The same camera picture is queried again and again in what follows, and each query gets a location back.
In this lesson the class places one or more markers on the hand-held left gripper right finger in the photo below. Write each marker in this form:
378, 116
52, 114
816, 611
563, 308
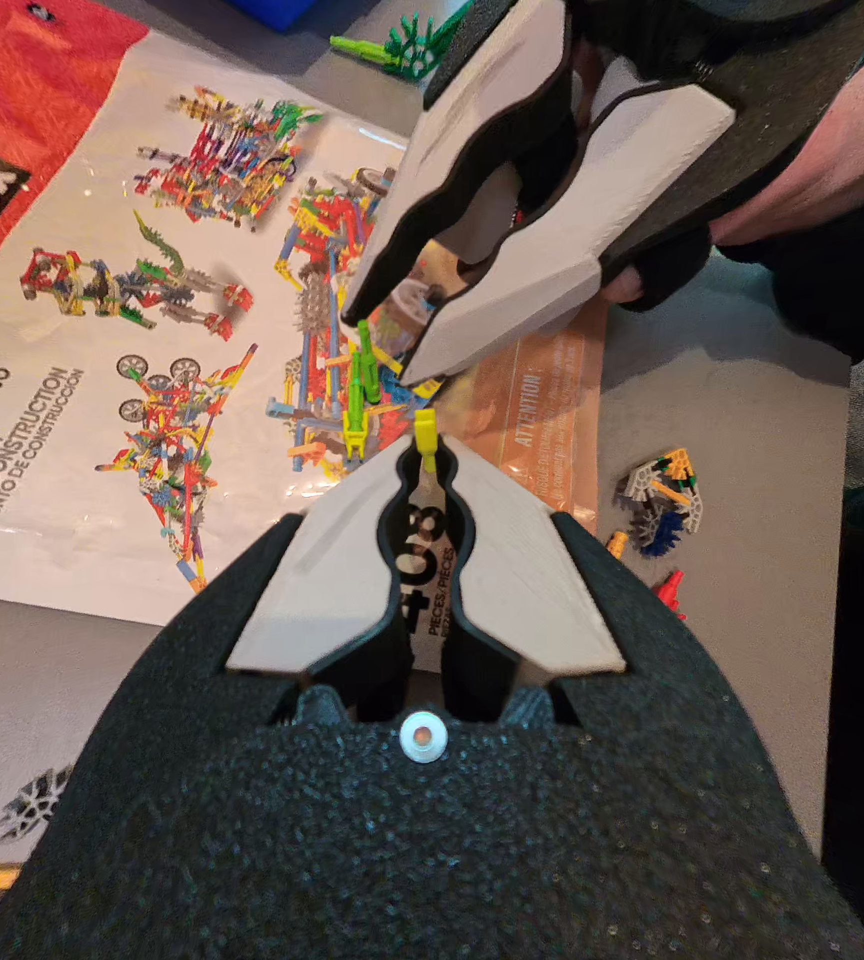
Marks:
529, 592

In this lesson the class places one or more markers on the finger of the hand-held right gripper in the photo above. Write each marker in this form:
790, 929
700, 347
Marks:
612, 180
477, 97

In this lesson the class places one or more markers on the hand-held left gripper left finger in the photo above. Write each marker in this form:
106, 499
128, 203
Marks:
312, 592

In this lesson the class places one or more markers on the small multicolour toy assembly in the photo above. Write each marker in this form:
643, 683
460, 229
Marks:
661, 495

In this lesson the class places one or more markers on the yellow clip connector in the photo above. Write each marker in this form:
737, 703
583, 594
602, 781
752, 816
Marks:
426, 439

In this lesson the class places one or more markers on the person's right forearm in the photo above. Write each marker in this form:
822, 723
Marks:
837, 285

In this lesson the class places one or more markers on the person's right hand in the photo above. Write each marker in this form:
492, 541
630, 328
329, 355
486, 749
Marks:
837, 135

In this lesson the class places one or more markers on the green connector toy assembly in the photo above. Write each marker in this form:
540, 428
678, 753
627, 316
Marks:
409, 41

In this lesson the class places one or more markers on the red fan connector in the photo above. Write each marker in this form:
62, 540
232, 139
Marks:
672, 592

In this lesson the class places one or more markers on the construction toy set plastic bag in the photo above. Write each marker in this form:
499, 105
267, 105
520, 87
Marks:
101, 450

